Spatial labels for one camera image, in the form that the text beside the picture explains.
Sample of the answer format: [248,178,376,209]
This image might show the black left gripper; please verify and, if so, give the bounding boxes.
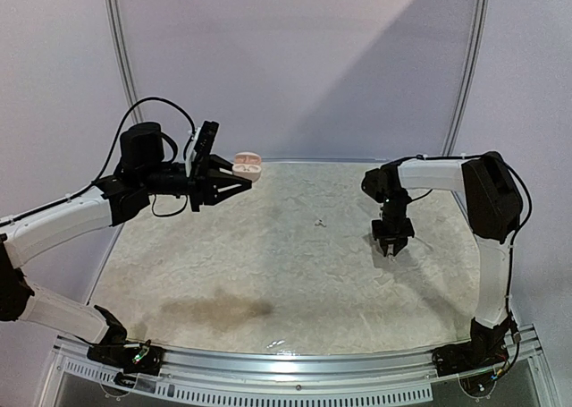
[140,154,252,211]

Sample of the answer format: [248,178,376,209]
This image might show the white round case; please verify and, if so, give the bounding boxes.
[232,151,262,182]

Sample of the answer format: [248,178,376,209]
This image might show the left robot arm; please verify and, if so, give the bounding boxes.
[1,121,252,366]

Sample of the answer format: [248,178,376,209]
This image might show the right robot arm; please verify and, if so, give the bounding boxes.
[361,151,529,329]

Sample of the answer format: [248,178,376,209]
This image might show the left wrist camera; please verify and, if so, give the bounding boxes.
[183,121,219,177]

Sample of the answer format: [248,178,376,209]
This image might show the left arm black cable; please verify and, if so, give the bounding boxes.
[0,96,198,223]

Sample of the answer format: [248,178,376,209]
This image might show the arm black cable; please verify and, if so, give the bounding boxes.
[0,96,198,223]
[392,154,534,372]

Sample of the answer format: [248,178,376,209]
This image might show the aluminium front rail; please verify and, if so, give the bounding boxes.
[40,326,559,406]

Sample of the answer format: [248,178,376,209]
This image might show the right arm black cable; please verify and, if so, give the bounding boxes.
[392,154,534,372]

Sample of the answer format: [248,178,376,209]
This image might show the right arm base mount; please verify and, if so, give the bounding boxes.
[432,318,511,377]

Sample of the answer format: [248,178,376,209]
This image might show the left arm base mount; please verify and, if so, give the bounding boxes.
[87,340,166,376]

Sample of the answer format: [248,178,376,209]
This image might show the left aluminium corner post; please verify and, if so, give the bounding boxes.
[104,0,141,108]

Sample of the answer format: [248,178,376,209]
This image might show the aluminium corner post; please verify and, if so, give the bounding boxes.
[104,0,141,108]
[437,0,492,168]

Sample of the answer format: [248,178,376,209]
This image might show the right aluminium corner post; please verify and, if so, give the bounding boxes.
[437,0,492,168]

